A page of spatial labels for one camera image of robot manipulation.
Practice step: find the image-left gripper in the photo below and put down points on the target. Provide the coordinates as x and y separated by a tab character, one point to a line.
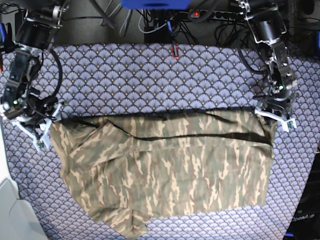
30	111

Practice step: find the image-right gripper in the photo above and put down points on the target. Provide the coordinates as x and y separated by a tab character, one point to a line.
277	103

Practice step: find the camouflage T-shirt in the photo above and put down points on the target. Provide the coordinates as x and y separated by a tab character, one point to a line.
125	170

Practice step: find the image-right robot arm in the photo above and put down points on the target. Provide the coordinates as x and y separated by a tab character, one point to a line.
267	26

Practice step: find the image-left robot arm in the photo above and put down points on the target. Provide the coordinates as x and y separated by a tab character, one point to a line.
43	18

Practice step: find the white plastic bin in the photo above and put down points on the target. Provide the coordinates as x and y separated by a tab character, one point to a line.
18	220

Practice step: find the blue fan-pattern table cloth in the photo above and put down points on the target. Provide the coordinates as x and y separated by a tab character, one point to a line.
110	79

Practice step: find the black OpenArm box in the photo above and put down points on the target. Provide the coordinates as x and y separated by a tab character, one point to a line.
305	224

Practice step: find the red black table clamp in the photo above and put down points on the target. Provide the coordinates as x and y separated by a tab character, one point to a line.
175	51

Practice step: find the black power strip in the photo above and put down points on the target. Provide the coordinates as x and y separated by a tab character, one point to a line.
217	15

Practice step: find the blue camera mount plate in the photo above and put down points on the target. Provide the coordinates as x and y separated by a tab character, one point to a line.
156	4

